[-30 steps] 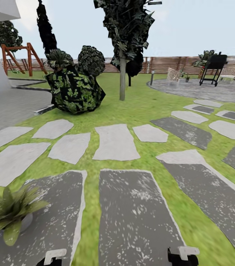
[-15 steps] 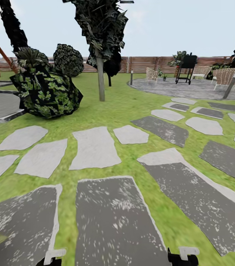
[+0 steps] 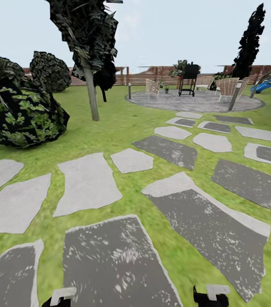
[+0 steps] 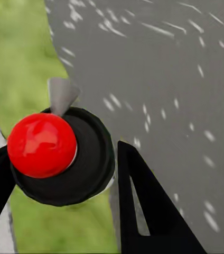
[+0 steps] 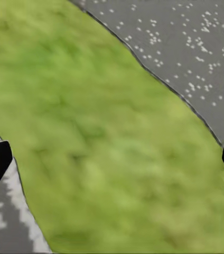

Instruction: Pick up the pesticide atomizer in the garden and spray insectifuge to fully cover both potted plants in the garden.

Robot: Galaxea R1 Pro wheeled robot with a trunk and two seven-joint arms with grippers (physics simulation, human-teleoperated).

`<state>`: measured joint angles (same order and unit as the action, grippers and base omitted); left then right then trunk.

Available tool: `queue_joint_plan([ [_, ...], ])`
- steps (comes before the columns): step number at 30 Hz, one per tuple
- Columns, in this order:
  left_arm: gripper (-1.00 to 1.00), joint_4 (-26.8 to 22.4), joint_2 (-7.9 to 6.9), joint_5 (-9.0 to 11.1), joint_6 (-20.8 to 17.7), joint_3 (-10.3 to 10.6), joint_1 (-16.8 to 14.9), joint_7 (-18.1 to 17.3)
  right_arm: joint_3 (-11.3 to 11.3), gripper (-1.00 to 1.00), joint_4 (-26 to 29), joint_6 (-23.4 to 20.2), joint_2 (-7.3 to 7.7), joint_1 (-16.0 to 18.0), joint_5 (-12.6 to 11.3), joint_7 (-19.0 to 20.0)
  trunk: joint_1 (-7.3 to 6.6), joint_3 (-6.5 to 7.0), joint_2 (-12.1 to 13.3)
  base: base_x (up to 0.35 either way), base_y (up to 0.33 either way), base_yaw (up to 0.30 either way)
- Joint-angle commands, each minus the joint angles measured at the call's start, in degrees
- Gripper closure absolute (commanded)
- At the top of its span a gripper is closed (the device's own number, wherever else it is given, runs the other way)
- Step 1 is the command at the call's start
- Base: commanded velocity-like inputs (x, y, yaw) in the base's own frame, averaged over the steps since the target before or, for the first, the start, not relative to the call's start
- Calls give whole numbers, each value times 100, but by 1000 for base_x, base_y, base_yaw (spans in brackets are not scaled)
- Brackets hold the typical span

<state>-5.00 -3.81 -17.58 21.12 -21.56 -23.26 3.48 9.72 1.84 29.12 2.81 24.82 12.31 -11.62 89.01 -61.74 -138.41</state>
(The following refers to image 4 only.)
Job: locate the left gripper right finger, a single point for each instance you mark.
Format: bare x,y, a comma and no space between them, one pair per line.
169,232

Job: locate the insectifuge atomizer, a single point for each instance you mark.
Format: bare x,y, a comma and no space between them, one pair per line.
63,155

